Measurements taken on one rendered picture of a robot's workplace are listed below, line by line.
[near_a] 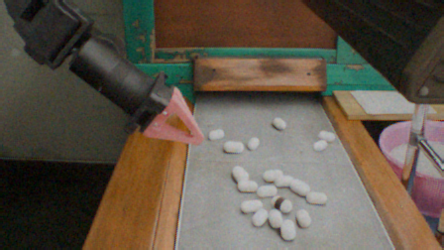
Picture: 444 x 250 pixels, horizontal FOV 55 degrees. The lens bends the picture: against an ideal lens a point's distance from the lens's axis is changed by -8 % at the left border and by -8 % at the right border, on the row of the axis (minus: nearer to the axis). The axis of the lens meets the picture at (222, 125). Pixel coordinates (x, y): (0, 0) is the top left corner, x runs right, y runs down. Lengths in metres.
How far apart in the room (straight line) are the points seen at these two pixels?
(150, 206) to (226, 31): 0.52
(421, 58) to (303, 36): 0.81
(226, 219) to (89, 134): 1.55
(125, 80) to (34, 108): 1.64
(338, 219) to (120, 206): 0.32
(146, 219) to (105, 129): 1.51
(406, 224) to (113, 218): 0.41
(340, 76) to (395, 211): 0.50
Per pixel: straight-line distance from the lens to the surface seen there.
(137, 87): 0.59
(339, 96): 1.07
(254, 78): 1.02
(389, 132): 0.96
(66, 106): 2.15
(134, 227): 0.63
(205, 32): 1.06
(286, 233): 0.63
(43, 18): 0.60
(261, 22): 1.06
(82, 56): 0.59
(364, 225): 0.69
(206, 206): 0.71
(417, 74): 0.28
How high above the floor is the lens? 1.13
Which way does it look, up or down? 24 degrees down
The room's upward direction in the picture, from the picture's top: straight up
